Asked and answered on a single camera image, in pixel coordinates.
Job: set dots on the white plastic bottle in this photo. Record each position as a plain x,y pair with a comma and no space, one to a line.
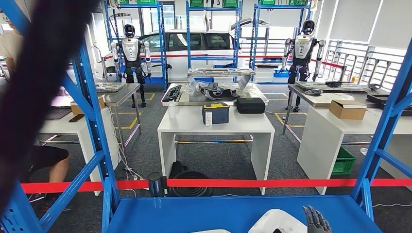
172,111

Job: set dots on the black backpack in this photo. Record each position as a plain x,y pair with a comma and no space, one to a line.
176,168

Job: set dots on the cardboard box with white label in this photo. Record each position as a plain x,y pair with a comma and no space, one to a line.
346,112

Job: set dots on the stainless steel table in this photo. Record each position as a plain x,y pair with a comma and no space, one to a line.
124,93
322,99
193,99

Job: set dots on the clear plastic bag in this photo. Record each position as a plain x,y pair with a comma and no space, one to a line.
363,151

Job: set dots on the grey moulded car part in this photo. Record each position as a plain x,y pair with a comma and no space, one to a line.
219,93

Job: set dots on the dark stanchion post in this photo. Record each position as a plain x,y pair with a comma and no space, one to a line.
156,185

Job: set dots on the blue plastic bin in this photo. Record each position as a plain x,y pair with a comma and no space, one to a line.
280,74

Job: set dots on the small black car part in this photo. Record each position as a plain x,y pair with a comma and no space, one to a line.
314,92

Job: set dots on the small cardboard box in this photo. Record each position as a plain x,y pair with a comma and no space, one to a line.
76,109

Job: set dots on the silver metal fixture plate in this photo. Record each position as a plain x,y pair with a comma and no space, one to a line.
222,71

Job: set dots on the white metal railing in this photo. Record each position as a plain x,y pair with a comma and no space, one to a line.
370,64

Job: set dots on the white power strip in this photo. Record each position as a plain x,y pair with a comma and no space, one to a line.
135,177

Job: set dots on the white plastic car part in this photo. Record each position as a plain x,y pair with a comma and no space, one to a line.
273,220
211,231

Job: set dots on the black slotted tray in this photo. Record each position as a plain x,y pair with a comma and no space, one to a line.
172,93

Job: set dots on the green plastic crate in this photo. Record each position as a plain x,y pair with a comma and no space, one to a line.
230,3
299,2
196,3
145,1
267,2
344,162

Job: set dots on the black silver humanoid robot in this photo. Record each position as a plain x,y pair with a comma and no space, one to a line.
130,48
302,48

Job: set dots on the black hard case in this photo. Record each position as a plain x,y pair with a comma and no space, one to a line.
251,105

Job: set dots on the white car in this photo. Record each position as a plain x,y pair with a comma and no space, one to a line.
177,67

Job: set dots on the black round bin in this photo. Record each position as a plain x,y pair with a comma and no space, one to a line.
190,175

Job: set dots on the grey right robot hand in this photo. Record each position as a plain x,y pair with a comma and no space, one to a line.
317,222

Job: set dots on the person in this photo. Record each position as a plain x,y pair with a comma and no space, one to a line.
9,45
48,157

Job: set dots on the black flat tray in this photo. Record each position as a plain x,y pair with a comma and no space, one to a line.
378,98

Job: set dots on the black smartphone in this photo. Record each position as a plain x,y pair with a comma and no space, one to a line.
76,118

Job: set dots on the white panel desk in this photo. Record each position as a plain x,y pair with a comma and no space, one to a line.
193,123
322,144
61,126

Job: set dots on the blue yellow tool bag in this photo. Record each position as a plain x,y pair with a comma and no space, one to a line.
220,114

